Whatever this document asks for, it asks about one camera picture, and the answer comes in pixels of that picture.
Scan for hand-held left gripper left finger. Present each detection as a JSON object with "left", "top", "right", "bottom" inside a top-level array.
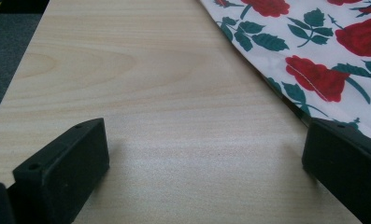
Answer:
[{"left": 7, "top": 118, "right": 110, "bottom": 224}]

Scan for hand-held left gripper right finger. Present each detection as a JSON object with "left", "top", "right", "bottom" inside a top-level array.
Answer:
[{"left": 301, "top": 117, "right": 371, "bottom": 224}]

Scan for white shirt with red roses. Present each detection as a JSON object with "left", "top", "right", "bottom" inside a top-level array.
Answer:
[{"left": 200, "top": 0, "right": 371, "bottom": 144}]

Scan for black box with yellow tape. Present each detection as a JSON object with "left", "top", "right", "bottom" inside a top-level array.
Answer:
[{"left": 0, "top": 0, "right": 50, "bottom": 14}]

